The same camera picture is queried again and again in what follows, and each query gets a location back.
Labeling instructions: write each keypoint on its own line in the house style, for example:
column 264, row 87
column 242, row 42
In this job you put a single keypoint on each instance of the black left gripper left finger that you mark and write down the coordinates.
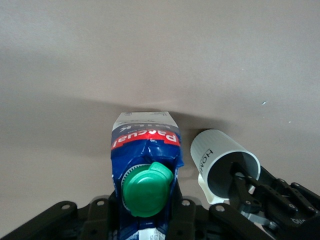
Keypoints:
column 75, row 222

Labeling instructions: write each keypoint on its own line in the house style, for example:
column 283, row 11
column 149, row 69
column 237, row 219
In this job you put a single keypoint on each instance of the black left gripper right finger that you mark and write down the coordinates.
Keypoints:
column 205, row 225

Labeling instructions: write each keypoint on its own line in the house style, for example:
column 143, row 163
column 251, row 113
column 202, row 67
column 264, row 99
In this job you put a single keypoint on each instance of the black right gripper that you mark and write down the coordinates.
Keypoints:
column 295, row 227

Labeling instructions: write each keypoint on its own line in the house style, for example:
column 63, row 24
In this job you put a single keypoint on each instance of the white ribbed mug grey inside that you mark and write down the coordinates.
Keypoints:
column 207, row 146

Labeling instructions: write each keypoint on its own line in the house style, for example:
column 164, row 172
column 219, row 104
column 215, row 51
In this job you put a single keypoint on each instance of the blue milk carton green cap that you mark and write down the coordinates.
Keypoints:
column 145, row 150

